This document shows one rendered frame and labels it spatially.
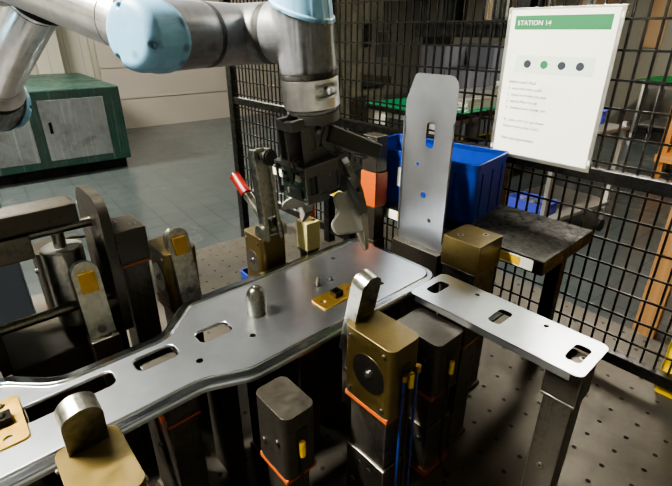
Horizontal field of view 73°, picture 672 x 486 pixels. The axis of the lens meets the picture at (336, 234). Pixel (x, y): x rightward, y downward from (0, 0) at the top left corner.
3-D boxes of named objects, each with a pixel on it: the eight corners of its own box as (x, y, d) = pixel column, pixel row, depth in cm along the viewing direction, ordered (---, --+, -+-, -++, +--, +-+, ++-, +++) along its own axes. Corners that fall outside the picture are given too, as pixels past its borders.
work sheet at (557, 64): (587, 173, 93) (627, 3, 80) (489, 152, 108) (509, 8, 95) (591, 171, 94) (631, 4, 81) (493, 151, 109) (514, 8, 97)
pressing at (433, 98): (439, 254, 91) (458, 76, 77) (396, 236, 99) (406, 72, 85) (441, 253, 92) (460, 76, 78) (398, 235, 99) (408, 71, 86)
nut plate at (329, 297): (325, 310, 73) (325, 304, 72) (310, 301, 75) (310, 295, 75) (361, 292, 78) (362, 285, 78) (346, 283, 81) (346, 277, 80)
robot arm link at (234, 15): (164, 2, 56) (234, -5, 51) (225, 5, 65) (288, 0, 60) (175, 69, 59) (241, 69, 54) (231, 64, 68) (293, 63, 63)
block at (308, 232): (310, 371, 104) (306, 224, 89) (301, 363, 106) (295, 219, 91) (322, 364, 106) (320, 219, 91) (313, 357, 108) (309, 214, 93)
